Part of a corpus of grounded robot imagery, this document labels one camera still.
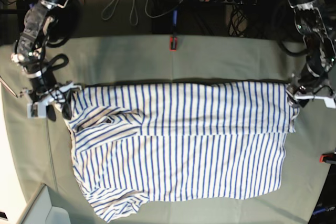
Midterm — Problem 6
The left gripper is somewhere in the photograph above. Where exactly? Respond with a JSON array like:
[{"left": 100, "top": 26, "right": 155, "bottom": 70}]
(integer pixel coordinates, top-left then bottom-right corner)
[{"left": 286, "top": 76, "right": 335, "bottom": 108}]

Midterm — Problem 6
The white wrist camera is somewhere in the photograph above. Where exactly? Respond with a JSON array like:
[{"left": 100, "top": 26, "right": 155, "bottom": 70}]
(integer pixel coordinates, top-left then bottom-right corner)
[
  {"left": 323, "top": 97, "right": 336, "bottom": 109},
  {"left": 27, "top": 102, "right": 47, "bottom": 119}
]

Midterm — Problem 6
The blue white striped t-shirt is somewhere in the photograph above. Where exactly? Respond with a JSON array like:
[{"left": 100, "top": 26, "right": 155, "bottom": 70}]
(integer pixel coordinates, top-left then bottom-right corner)
[{"left": 65, "top": 81, "right": 300, "bottom": 222}]

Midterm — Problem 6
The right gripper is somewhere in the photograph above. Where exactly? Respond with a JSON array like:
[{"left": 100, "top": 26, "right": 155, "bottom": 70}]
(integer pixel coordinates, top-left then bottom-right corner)
[{"left": 19, "top": 81, "right": 83, "bottom": 111}]

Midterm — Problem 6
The green table cloth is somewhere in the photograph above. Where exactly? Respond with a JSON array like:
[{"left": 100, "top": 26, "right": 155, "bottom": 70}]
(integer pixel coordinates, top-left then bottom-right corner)
[{"left": 2, "top": 35, "right": 335, "bottom": 223}]

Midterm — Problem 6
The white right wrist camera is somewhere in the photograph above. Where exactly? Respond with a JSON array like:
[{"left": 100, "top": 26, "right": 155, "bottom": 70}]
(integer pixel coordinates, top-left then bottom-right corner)
[{"left": 27, "top": 102, "right": 47, "bottom": 119}]

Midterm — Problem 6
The red black centre clamp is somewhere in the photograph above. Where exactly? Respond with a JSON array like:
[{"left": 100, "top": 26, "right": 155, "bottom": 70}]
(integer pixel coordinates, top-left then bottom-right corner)
[{"left": 170, "top": 9, "right": 178, "bottom": 51}]

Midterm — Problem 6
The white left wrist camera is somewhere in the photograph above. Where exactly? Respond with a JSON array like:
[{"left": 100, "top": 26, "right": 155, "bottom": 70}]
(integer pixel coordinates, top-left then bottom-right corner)
[{"left": 323, "top": 97, "right": 336, "bottom": 109}]

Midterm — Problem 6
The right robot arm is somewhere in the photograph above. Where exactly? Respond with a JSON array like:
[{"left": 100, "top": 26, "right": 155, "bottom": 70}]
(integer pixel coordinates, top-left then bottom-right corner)
[{"left": 11, "top": 0, "right": 82, "bottom": 119}]

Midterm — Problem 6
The white cable on floor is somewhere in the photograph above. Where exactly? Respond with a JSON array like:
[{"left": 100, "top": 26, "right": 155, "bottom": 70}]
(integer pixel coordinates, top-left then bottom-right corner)
[{"left": 83, "top": 0, "right": 179, "bottom": 25}]

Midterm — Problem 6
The red black right clamp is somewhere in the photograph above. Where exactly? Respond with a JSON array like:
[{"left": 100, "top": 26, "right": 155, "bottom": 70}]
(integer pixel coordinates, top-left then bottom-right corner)
[{"left": 319, "top": 153, "right": 336, "bottom": 165}]

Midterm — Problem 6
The white plastic container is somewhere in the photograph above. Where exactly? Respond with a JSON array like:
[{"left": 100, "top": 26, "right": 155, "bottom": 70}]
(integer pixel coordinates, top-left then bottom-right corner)
[{"left": 16, "top": 183, "right": 71, "bottom": 224}]

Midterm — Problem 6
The grey metal rod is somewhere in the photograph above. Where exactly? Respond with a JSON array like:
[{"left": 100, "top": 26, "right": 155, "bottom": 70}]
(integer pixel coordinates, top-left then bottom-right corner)
[{"left": 0, "top": 76, "right": 18, "bottom": 98}]

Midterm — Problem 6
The red black clamp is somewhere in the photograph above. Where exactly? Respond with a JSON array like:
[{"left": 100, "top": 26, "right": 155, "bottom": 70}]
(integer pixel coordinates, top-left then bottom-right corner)
[
  {"left": 170, "top": 9, "right": 178, "bottom": 51},
  {"left": 319, "top": 153, "right": 336, "bottom": 165}
]

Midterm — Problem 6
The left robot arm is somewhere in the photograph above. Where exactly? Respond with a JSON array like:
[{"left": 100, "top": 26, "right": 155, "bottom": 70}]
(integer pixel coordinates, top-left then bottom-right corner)
[{"left": 278, "top": 0, "right": 335, "bottom": 109}]

